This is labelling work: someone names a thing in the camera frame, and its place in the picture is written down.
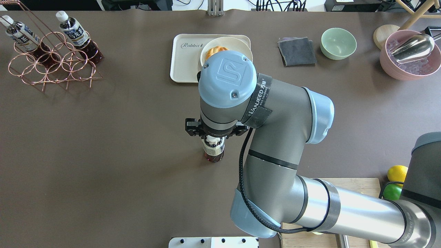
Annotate white plate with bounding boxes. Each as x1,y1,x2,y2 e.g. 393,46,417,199
200,37,253,66

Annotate yellow lemon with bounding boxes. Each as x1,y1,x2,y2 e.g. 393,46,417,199
387,165,408,182

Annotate copper wire bottle rack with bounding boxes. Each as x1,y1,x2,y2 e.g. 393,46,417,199
1,0,104,92

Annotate tea bottle white cap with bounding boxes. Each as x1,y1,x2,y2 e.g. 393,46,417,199
202,135,226,162

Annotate green lime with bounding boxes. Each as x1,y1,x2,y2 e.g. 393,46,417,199
380,184,403,200

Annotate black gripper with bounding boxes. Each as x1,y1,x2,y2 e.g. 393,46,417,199
185,118,249,138

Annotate cream serving tray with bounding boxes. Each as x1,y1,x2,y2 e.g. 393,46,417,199
170,33,251,83

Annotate steel ice scoop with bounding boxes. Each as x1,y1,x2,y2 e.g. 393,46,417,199
391,33,435,64

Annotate wooden cutting board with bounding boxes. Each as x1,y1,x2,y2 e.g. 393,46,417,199
279,178,389,248

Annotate green bowl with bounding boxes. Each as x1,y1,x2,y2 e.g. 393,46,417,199
320,27,357,61

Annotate pink bowl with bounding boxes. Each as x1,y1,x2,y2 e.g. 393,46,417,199
380,30,441,81

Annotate grey folded cloth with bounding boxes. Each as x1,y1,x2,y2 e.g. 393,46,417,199
277,37,317,66

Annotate aluminium frame post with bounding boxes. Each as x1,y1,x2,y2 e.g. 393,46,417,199
207,0,225,16

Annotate wooden mug tree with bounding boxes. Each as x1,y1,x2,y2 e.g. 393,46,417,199
373,0,440,49

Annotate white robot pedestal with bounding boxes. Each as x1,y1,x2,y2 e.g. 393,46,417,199
168,236,259,248

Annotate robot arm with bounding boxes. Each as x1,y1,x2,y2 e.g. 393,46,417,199
194,51,440,248

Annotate clear ice cubes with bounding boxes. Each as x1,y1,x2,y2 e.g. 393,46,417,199
388,44,430,75

